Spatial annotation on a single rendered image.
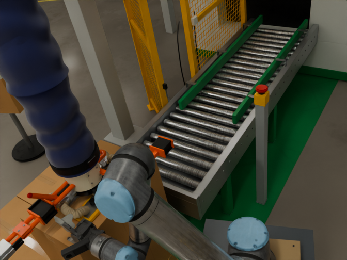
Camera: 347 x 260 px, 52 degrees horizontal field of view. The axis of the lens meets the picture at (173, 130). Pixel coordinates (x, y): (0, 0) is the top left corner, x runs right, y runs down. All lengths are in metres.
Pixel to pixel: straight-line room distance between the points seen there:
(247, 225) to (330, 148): 1.98
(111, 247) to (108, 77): 1.99
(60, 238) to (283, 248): 0.97
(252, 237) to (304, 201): 1.53
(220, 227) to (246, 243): 0.46
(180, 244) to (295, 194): 1.90
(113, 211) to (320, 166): 2.34
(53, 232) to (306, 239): 1.14
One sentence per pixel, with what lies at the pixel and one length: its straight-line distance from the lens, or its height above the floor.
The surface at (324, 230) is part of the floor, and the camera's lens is 2.73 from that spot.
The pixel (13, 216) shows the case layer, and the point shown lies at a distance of 2.53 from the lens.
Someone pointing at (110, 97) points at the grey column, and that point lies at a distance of 3.20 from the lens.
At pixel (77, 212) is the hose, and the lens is 1.67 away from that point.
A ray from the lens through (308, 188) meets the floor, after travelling 2.94.
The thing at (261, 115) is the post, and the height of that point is 0.85.
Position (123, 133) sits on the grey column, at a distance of 3.44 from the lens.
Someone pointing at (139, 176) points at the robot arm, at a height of 1.54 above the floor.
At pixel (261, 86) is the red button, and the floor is 1.04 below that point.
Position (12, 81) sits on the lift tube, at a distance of 1.38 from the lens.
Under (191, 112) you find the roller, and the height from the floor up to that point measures 0.54.
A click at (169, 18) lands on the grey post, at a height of 0.23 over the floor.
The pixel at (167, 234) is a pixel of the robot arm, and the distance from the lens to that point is 1.04.
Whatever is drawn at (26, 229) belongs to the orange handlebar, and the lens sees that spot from 1.63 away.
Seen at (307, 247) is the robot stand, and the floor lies 0.75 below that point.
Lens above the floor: 2.24
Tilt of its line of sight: 40 degrees down
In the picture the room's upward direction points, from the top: 12 degrees counter-clockwise
